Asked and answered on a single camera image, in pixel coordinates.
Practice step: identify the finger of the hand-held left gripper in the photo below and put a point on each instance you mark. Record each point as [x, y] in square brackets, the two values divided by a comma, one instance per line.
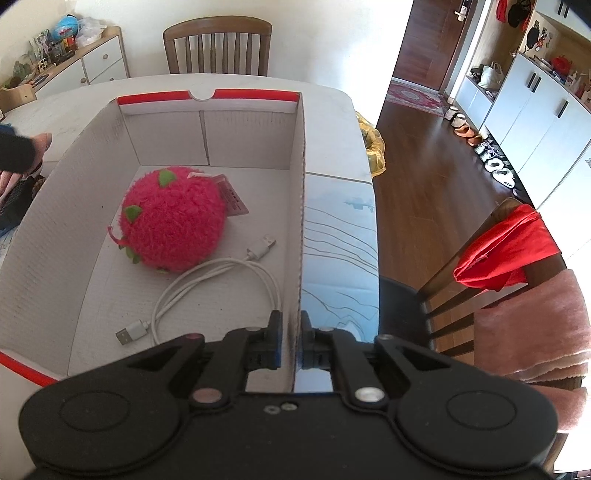
[16, 152]

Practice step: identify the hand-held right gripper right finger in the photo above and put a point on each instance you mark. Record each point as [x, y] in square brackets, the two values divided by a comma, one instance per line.
[304, 344]

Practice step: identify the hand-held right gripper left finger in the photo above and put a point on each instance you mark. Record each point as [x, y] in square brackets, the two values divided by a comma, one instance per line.
[275, 341]

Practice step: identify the pink garment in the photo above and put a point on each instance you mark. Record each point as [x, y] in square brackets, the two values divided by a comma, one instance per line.
[44, 141]

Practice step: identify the red and white cardboard box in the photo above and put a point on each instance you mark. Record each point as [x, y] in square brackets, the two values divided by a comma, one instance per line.
[69, 230]

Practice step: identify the wooden tray box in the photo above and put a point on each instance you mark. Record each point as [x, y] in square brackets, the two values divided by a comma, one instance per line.
[18, 94]

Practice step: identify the white drawer sideboard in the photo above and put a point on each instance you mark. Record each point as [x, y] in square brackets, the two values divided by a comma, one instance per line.
[104, 57]

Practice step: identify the blue round toy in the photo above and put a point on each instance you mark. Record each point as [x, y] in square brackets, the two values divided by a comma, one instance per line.
[67, 27]

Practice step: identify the white plastic bag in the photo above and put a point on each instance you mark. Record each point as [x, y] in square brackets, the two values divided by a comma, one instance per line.
[90, 30]

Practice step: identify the wooden slatted chair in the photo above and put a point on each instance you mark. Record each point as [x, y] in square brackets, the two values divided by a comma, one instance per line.
[217, 25]
[438, 284]

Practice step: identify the small pink plastic piece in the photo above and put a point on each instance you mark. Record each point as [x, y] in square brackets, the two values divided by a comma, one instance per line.
[233, 198]

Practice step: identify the pink strawberry plush toy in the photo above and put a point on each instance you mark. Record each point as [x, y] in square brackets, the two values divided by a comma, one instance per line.
[175, 221]

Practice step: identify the yellow plastic bag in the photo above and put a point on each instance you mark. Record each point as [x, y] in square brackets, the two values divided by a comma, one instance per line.
[375, 147]

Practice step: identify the red cloth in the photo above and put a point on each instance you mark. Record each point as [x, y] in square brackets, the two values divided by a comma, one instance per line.
[508, 249]

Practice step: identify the pink towel on chair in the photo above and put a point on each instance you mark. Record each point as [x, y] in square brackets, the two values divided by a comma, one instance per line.
[531, 332]

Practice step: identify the row of shoes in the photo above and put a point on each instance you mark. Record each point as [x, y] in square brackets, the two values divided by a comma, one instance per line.
[496, 168]

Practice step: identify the red patterned rug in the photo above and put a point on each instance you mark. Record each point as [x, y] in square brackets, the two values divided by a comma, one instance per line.
[411, 97]

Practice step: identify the grey handbag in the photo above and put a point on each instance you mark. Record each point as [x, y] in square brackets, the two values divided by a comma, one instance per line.
[491, 76]

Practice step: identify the small red ornament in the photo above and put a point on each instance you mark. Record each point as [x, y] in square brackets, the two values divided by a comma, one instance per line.
[561, 64]

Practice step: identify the wooden wall shelf unit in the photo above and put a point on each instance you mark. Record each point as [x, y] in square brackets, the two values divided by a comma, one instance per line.
[558, 37]

